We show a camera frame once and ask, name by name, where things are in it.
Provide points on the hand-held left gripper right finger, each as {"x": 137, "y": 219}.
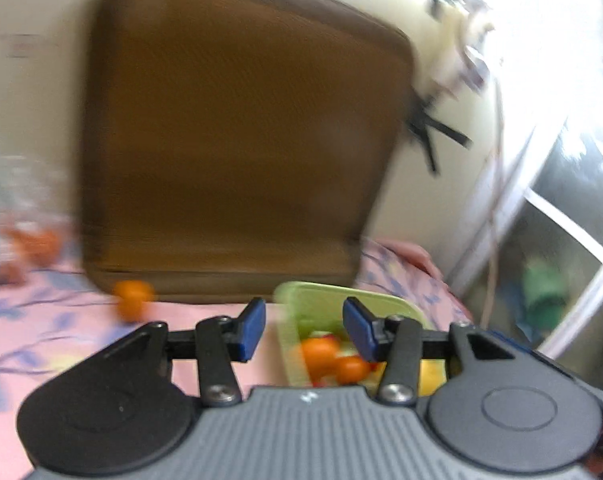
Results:
{"x": 359, "y": 330}

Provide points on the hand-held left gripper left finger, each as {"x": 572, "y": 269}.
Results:
{"x": 250, "y": 330}

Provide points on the small orange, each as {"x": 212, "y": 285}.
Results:
{"x": 319, "y": 356}
{"x": 352, "y": 369}

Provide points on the green plastic basket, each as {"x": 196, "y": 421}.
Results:
{"x": 306, "y": 310}

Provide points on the large yellow lemon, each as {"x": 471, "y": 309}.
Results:
{"x": 431, "y": 377}

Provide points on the oval orange kumquat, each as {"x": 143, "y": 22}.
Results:
{"x": 131, "y": 300}

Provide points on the green object behind window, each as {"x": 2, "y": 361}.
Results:
{"x": 545, "y": 290}

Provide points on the brown seat cushion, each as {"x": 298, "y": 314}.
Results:
{"x": 241, "y": 135}

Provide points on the pink printed bedsheet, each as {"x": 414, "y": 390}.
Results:
{"x": 46, "y": 320}

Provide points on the black tape cross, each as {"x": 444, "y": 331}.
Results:
{"x": 431, "y": 135}

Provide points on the clear plastic bag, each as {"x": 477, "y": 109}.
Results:
{"x": 16, "y": 210}

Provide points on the white window frame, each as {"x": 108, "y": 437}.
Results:
{"x": 546, "y": 200}

